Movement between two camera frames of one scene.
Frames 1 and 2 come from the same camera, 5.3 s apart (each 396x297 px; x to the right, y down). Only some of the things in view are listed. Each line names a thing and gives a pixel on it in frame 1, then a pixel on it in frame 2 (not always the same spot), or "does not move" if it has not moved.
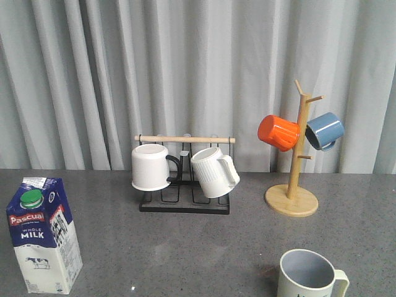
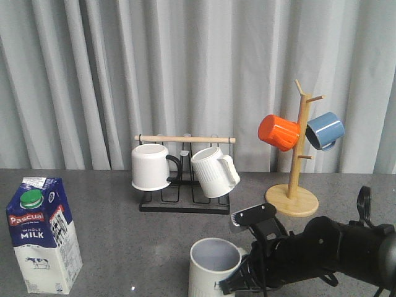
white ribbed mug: (216, 172) does not move
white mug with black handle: (150, 167) does not move
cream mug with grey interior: (305, 273) → (211, 260)
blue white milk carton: (43, 236) does not move
